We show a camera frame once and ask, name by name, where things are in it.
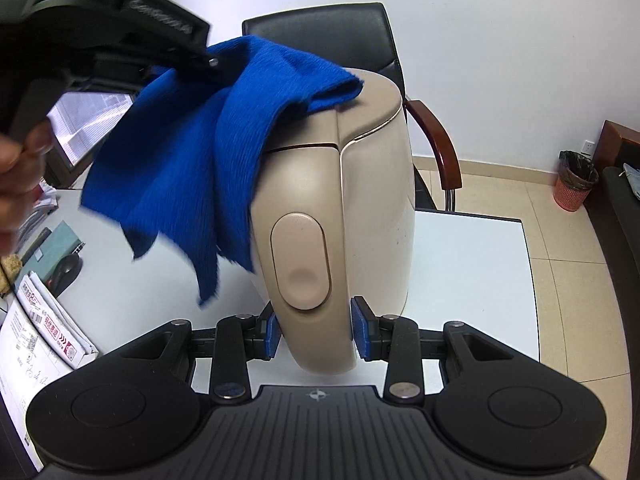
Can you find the pink trash bin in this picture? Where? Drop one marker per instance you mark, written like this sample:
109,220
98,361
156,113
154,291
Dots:
575,185

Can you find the teal notebook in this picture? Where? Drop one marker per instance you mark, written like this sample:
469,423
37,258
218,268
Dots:
52,247

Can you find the white packet with red label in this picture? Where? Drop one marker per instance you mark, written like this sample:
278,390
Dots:
55,325

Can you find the white paper sheet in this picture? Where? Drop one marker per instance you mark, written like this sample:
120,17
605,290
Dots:
25,390

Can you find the blue cleaning cloth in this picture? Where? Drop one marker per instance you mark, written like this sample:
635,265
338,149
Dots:
175,170

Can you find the beige electric kettle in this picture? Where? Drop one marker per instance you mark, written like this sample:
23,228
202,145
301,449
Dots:
360,200

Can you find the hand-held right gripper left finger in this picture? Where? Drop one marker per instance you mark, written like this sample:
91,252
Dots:
272,337

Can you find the black computer mouse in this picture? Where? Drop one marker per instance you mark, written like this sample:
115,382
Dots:
67,272

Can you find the wooden side table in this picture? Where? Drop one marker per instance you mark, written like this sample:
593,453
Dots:
620,145

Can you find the grey pouch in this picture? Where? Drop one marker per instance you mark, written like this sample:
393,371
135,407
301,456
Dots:
632,180

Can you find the dark-framed window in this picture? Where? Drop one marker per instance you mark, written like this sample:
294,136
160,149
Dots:
90,122

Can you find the black office chair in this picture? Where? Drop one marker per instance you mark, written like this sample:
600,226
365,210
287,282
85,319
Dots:
325,35

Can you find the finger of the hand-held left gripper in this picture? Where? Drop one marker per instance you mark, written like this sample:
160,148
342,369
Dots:
212,64

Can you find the black sofa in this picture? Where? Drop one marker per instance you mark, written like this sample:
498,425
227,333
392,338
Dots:
617,240

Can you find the white wall outlet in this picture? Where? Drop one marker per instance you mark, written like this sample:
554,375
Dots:
587,148

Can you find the stack of papers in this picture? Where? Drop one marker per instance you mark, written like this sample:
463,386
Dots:
40,210

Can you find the person's left hand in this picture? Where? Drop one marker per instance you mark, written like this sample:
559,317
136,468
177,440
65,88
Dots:
20,185

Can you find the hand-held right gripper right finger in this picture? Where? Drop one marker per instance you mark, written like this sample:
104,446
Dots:
360,331

